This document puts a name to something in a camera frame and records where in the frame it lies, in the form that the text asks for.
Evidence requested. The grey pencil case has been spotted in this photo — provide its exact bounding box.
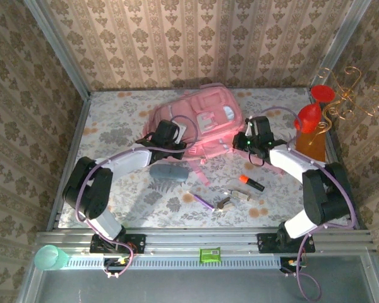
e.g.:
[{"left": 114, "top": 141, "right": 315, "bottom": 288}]
[{"left": 149, "top": 163, "right": 190, "bottom": 183}]

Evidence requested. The black orange highlighter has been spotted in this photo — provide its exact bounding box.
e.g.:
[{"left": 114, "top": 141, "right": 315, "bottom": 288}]
[{"left": 239, "top": 174, "right": 266, "bottom": 193}]

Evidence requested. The pink school backpack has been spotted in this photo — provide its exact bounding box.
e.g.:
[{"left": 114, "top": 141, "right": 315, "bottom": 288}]
[{"left": 141, "top": 82, "right": 286, "bottom": 187}]

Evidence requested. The purple pen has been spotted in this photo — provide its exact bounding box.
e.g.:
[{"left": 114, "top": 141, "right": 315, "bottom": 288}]
[{"left": 188, "top": 191, "right": 216, "bottom": 211}]

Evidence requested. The red mesh wine glass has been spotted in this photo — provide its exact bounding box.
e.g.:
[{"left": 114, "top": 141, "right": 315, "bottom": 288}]
[{"left": 292, "top": 84, "right": 335, "bottom": 134}]

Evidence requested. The orange block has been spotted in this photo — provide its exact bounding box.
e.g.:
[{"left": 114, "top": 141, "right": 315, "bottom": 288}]
[{"left": 295, "top": 126, "right": 327, "bottom": 163}]

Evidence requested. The green wipes packet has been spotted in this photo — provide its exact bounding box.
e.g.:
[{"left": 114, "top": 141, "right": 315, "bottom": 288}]
[{"left": 198, "top": 246, "right": 222, "bottom": 263}]

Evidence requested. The green plastic cup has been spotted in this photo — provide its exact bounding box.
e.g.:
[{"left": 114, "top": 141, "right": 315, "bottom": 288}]
[{"left": 33, "top": 244, "right": 71, "bottom": 271}]

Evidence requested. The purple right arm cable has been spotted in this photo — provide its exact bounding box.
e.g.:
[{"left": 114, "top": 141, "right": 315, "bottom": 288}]
[{"left": 260, "top": 105, "right": 359, "bottom": 302}]

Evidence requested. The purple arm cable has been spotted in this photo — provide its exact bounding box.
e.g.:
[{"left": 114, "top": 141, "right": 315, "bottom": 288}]
[
  {"left": 260, "top": 105, "right": 359, "bottom": 302},
  {"left": 75, "top": 115, "right": 199, "bottom": 280}
]

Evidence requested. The gold wire ornament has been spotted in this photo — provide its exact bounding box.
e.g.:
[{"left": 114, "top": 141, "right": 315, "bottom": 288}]
[{"left": 309, "top": 66, "right": 379, "bottom": 146}]

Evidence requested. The aluminium frame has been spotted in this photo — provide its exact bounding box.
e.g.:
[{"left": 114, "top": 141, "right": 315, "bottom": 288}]
[{"left": 17, "top": 0, "right": 379, "bottom": 303}]

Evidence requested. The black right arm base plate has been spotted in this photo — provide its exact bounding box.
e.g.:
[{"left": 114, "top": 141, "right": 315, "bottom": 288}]
[{"left": 257, "top": 232, "right": 316, "bottom": 253}]

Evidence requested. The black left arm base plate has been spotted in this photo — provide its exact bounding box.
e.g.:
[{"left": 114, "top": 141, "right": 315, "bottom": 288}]
[{"left": 90, "top": 233, "right": 146, "bottom": 254}]

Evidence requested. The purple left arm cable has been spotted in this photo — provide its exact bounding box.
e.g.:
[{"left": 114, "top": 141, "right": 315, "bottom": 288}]
[{"left": 75, "top": 115, "right": 199, "bottom": 280}]

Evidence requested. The grey slotted cable duct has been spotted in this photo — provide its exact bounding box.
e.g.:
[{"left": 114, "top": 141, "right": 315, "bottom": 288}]
[{"left": 64, "top": 254, "right": 282, "bottom": 270}]

